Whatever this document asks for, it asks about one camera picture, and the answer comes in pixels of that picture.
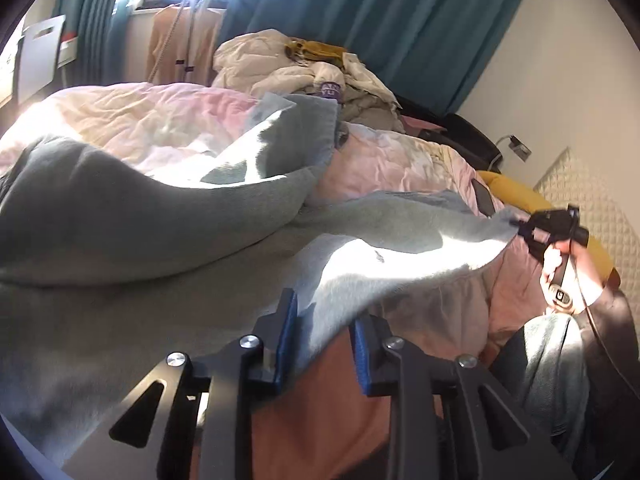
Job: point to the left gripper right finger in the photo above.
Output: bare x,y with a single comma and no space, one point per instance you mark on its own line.
448,419

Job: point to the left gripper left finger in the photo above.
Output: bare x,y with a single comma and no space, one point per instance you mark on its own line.
189,418

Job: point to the blue denim jeans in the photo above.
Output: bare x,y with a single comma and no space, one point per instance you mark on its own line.
104,270

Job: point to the pile of cream clothes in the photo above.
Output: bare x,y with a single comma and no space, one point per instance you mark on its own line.
256,64

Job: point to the person right hand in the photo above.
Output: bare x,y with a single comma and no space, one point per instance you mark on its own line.
581,280

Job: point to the yellow plush pillow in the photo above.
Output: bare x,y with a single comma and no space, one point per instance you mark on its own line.
516,194

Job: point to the pastel pink bed duvet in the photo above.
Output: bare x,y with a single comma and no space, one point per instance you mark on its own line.
170,134

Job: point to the black bedside object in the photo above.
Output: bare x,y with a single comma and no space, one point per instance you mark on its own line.
451,130

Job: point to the dark teal right curtain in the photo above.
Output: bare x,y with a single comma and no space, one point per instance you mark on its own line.
428,52

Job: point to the dark teal curtain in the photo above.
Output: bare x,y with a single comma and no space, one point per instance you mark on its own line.
99,27
428,52

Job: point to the mustard yellow garment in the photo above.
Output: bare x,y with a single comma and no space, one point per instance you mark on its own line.
300,50

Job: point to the beige hanging garment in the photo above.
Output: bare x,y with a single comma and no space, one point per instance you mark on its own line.
177,45

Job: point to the white chair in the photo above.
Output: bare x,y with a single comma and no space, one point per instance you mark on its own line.
39,53

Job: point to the dark teal left curtain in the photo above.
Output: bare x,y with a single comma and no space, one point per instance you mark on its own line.
99,27

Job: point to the garment steamer stand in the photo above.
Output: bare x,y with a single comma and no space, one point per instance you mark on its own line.
192,15

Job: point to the wall power socket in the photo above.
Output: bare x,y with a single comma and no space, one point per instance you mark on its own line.
519,148

